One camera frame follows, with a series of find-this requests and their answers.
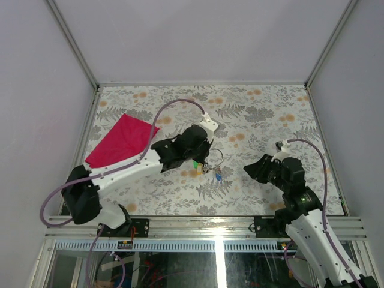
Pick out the red cloth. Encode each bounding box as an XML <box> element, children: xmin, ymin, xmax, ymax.
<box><xmin>85</xmin><ymin>114</ymin><xmax>159</xmax><ymax>169</ymax></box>

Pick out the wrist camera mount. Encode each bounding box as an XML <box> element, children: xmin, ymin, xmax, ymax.
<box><xmin>271</xmin><ymin>140</ymin><xmax>291</xmax><ymax>162</ymax></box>
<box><xmin>198</xmin><ymin>112</ymin><xmax>218</xmax><ymax>133</ymax></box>

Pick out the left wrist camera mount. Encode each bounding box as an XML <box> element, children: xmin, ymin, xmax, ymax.
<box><xmin>198</xmin><ymin>112</ymin><xmax>218</xmax><ymax>133</ymax></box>

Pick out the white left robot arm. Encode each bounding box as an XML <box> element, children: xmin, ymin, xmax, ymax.
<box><xmin>61</xmin><ymin>123</ymin><xmax>218</xmax><ymax>237</ymax></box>

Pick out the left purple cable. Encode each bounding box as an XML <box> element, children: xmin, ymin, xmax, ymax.
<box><xmin>40</xmin><ymin>98</ymin><xmax>208</xmax><ymax>227</ymax></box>

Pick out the floral table mat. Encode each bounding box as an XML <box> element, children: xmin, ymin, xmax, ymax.
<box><xmin>82</xmin><ymin>84</ymin><xmax>346</xmax><ymax>216</ymax></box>

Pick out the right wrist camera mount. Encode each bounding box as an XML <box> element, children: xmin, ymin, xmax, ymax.
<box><xmin>271</xmin><ymin>140</ymin><xmax>291</xmax><ymax>162</ymax></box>

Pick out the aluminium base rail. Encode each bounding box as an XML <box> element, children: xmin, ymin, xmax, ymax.
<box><xmin>45</xmin><ymin>215</ymin><xmax>367</xmax><ymax>241</ymax></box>

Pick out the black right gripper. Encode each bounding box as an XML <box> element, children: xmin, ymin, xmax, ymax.
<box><xmin>242</xmin><ymin>154</ymin><xmax>289</xmax><ymax>192</ymax></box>

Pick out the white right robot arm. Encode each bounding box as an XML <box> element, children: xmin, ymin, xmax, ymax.
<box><xmin>244</xmin><ymin>154</ymin><xmax>378</xmax><ymax>287</ymax></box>

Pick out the large silver keyring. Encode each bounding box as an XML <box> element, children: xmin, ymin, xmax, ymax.
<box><xmin>206</xmin><ymin>148</ymin><xmax>224</xmax><ymax>171</ymax></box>

